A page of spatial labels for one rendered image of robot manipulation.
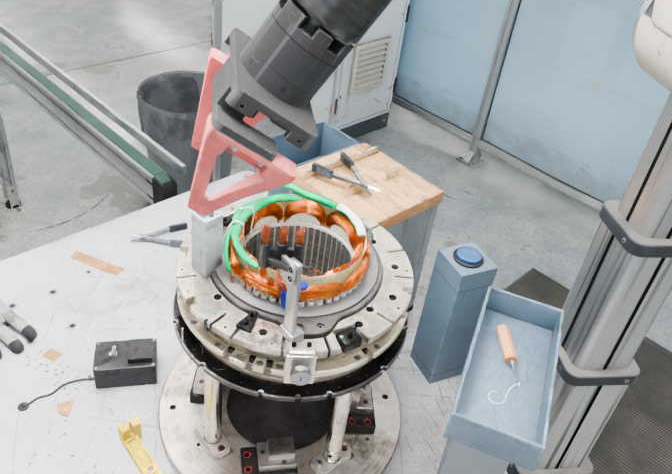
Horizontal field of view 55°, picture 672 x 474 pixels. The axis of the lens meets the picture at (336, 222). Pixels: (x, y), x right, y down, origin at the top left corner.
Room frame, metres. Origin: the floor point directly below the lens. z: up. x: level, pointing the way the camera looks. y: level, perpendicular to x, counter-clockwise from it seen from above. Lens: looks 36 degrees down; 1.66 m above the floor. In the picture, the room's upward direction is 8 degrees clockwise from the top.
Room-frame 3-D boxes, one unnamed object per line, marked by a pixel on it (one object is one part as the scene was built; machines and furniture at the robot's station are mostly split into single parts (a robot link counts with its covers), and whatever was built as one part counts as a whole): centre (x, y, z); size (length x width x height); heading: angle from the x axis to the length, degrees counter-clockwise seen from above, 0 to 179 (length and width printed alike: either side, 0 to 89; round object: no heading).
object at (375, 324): (0.68, 0.04, 1.09); 0.32 x 0.32 x 0.01
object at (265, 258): (0.55, 0.05, 1.21); 0.04 x 0.04 x 0.03; 52
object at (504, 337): (0.64, -0.26, 1.03); 0.06 x 0.02 x 0.02; 5
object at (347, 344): (0.56, -0.04, 1.09); 0.03 x 0.02 x 0.02; 129
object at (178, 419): (0.68, 0.04, 0.80); 0.39 x 0.39 x 0.01
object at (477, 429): (0.59, -0.25, 0.92); 0.25 x 0.11 x 0.28; 164
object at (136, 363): (0.71, 0.31, 0.81); 0.10 x 0.06 x 0.06; 106
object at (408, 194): (0.96, -0.04, 1.05); 0.20 x 0.19 x 0.02; 47
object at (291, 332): (0.54, 0.03, 1.15); 0.03 x 0.02 x 0.12; 44
